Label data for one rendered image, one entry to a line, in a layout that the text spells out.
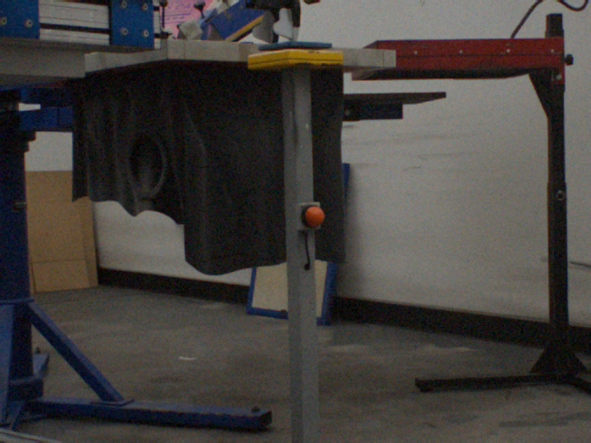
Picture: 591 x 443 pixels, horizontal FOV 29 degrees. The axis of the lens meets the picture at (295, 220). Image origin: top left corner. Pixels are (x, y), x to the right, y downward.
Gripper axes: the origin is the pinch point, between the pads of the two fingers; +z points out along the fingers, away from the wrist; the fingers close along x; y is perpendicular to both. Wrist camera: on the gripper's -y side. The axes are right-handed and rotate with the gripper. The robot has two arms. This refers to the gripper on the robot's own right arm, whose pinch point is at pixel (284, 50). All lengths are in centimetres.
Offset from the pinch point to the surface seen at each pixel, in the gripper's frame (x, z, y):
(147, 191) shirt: -19.2, 28.2, 22.3
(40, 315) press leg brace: -132, 67, -5
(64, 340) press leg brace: -125, 75, -9
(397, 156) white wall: -184, 22, -200
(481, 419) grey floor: -37, 98, -95
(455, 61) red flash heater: -56, -6, -106
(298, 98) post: 21.1, 11.3, 13.1
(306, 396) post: 21, 67, 13
